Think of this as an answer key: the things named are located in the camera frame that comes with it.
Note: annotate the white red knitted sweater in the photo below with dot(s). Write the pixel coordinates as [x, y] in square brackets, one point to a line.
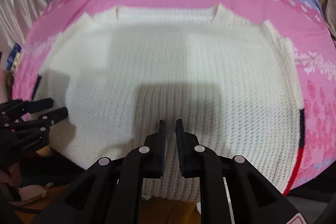
[232, 82]

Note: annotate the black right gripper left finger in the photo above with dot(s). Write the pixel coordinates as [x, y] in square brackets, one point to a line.
[110, 191]

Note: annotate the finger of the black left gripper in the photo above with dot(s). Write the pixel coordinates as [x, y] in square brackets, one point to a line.
[11, 120]
[34, 105]

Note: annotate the pink floral bed sheet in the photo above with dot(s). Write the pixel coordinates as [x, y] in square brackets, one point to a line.
[300, 20]

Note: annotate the blue small box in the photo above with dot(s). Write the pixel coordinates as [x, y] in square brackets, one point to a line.
[14, 58]

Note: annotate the silvery satin curtain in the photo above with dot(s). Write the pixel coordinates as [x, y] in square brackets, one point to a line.
[17, 18]

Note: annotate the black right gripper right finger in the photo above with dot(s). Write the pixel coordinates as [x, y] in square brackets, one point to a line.
[232, 189]

